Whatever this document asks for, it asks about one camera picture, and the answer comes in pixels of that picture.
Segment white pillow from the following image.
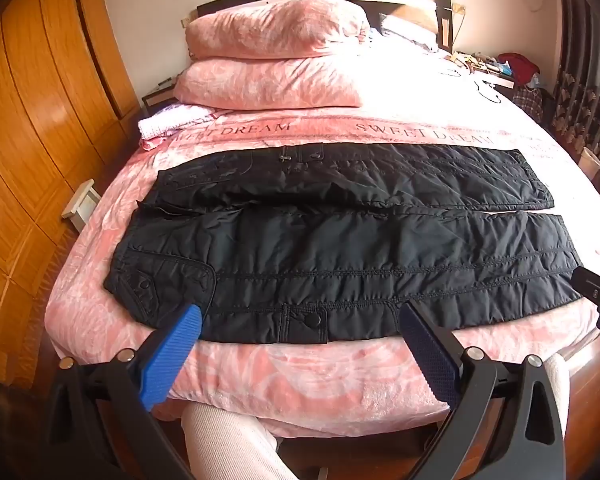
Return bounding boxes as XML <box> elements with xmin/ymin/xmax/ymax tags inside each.
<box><xmin>380</xmin><ymin>14</ymin><xmax>439</xmax><ymax>54</ymax></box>

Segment person's left leg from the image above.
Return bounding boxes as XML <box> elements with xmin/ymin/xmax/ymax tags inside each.
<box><xmin>180</xmin><ymin>400</ymin><xmax>301</xmax><ymax>480</ymax></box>

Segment pink pillow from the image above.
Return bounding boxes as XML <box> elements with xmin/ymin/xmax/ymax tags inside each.
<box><xmin>173</xmin><ymin>57</ymin><xmax>363</xmax><ymax>110</ymax></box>
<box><xmin>186</xmin><ymin>0</ymin><xmax>372</xmax><ymax>60</ymax></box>

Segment black quilted pants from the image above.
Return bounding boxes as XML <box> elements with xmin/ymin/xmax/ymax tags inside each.
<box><xmin>104</xmin><ymin>142</ymin><xmax>583</xmax><ymax>346</ymax></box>

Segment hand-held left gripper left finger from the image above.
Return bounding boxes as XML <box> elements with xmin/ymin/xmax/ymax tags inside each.
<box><xmin>42</xmin><ymin>304</ymin><xmax>203</xmax><ymax>480</ymax></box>

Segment cluttered bedside table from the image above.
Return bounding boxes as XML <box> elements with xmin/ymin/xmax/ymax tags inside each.
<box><xmin>450</xmin><ymin>50</ymin><xmax>518</xmax><ymax>88</ymax></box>

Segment dark bedside table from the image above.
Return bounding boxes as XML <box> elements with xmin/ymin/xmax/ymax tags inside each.
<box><xmin>141</xmin><ymin>77</ymin><xmax>186</xmax><ymax>114</ymax></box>

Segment white waste bin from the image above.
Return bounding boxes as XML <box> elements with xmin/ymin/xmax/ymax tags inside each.
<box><xmin>577</xmin><ymin>147</ymin><xmax>600</xmax><ymax>181</ymax></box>

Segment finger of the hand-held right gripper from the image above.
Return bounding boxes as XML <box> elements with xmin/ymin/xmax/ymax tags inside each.
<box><xmin>571</xmin><ymin>266</ymin><xmax>600</xmax><ymax>300</ymax></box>

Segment patterned dark curtain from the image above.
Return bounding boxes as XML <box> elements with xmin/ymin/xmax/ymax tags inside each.
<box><xmin>550</xmin><ymin>0</ymin><xmax>600</xmax><ymax>178</ymax></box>

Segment small white stool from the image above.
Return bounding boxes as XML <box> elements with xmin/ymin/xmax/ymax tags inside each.
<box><xmin>61</xmin><ymin>180</ymin><xmax>97</xmax><ymax>220</ymax></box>

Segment person's right leg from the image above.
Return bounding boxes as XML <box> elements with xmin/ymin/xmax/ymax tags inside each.
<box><xmin>540</xmin><ymin>355</ymin><xmax>572</xmax><ymax>461</ymax></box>

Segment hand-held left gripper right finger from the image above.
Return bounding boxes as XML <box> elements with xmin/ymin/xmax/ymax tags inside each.
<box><xmin>399</xmin><ymin>302</ymin><xmax>568</xmax><ymax>480</ymax></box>

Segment bed with pink blanket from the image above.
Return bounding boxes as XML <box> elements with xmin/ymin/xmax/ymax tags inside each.
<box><xmin>44</xmin><ymin>50</ymin><xmax>600</xmax><ymax>438</ymax></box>

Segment black cable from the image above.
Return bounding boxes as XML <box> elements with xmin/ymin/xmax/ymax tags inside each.
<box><xmin>472</xmin><ymin>77</ymin><xmax>504</xmax><ymax>104</ymax></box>

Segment dark wooden headboard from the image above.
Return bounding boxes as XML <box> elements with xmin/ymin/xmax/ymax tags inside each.
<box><xmin>196</xmin><ymin>0</ymin><xmax>454</xmax><ymax>55</ymax></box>

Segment plaid cloth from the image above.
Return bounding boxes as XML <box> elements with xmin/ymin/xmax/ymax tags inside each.
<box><xmin>511</xmin><ymin>86</ymin><xmax>545</xmax><ymax>122</ymax></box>

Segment person's leg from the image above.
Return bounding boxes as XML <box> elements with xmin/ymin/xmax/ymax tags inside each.
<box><xmin>180</xmin><ymin>400</ymin><xmax>301</xmax><ymax>480</ymax></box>
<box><xmin>540</xmin><ymin>355</ymin><xmax>572</xmax><ymax>461</ymax></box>

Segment red cloth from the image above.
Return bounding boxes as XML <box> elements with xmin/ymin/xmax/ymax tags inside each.
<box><xmin>497</xmin><ymin>52</ymin><xmax>542</xmax><ymax>82</ymax></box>

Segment folded white lilac cloth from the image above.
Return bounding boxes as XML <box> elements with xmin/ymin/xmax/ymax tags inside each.
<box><xmin>138</xmin><ymin>105</ymin><xmax>216</xmax><ymax>142</ymax></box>

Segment wooden wardrobe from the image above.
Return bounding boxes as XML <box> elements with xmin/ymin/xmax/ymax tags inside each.
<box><xmin>0</xmin><ymin>0</ymin><xmax>142</xmax><ymax>378</ymax></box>

